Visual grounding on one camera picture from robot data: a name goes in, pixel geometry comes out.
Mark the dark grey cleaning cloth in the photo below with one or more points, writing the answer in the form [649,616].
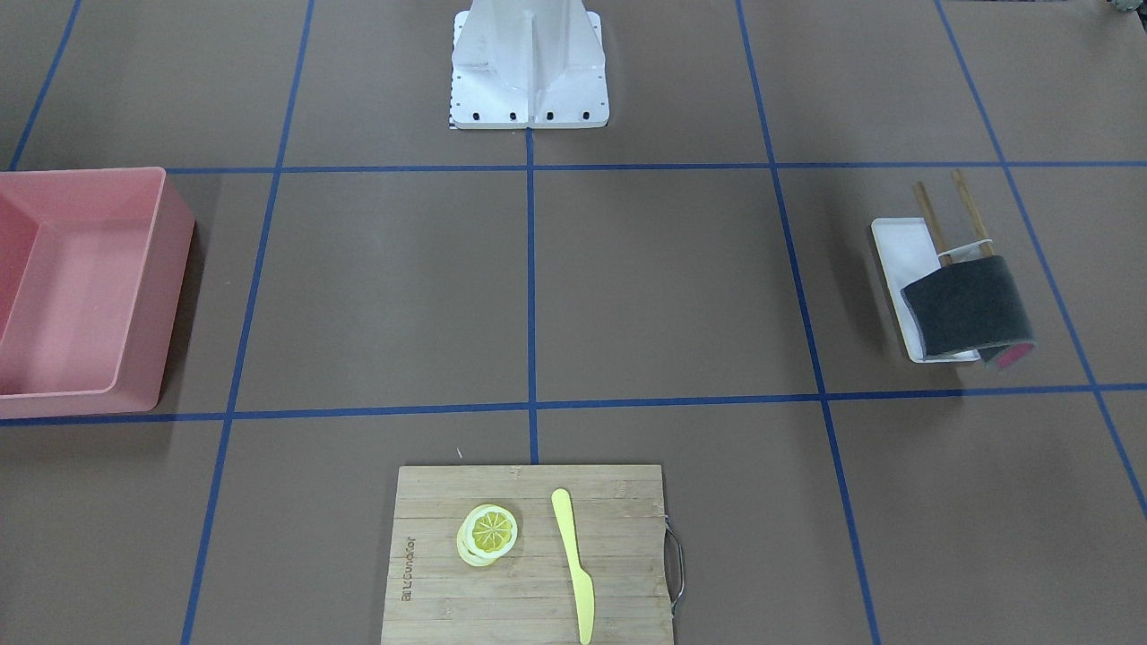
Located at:
[968,306]

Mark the yellow plastic knife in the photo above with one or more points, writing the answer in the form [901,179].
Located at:
[584,594]

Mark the yellow lemon slice toy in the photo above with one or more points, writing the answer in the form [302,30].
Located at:
[487,534]

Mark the bamboo cutting board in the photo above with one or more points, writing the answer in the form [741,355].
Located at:
[433,597]

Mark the white rectangular tray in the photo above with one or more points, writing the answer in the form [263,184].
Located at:
[906,253]

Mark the pink plastic bin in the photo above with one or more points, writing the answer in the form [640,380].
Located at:
[93,265]

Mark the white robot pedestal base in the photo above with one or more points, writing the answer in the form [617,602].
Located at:
[528,64]

